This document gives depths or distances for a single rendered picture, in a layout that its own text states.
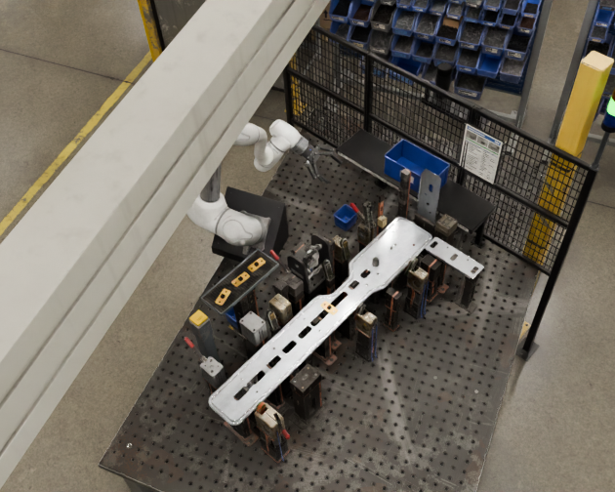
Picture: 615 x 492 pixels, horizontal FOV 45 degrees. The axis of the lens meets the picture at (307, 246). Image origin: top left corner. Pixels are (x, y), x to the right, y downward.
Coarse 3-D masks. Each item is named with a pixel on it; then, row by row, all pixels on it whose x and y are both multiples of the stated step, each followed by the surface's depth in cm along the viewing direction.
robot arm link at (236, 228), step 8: (224, 216) 374; (232, 216) 371; (240, 216) 372; (248, 216) 380; (224, 224) 369; (232, 224) 367; (240, 224) 368; (248, 224) 371; (256, 224) 379; (224, 232) 369; (232, 232) 368; (240, 232) 367; (248, 232) 371; (256, 232) 377; (232, 240) 369; (240, 240) 369; (248, 240) 373; (256, 240) 383
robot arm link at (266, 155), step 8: (264, 136) 350; (256, 144) 362; (264, 144) 361; (256, 152) 370; (264, 152) 371; (272, 152) 383; (280, 152) 386; (256, 160) 389; (264, 160) 381; (272, 160) 384; (256, 168) 392; (264, 168) 389
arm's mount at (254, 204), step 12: (228, 192) 397; (240, 192) 395; (228, 204) 397; (240, 204) 395; (252, 204) 393; (264, 204) 391; (276, 204) 389; (264, 216) 391; (276, 216) 389; (276, 228) 390; (216, 240) 400; (276, 240) 392; (216, 252) 403; (228, 252) 398; (240, 252) 396; (252, 252) 394; (264, 252) 392; (276, 252) 398
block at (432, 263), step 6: (426, 258) 362; (432, 258) 361; (426, 264) 359; (432, 264) 359; (438, 264) 359; (426, 270) 363; (432, 270) 358; (438, 270) 362; (432, 276) 362; (432, 282) 368; (432, 288) 372; (426, 294) 376; (432, 294) 377; (432, 300) 380
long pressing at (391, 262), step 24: (384, 240) 367; (408, 240) 366; (360, 264) 359; (384, 264) 358; (408, 264) 358; (360, 288) 350; (384, 288) 350; (312, 312) 342; (288, 336) 335; (312, 336) 335; (264, 360) 328; (288, 360) 328; (240, 384) 321; (264, 384) 321; (216, 408) 315; (240, 408) 314
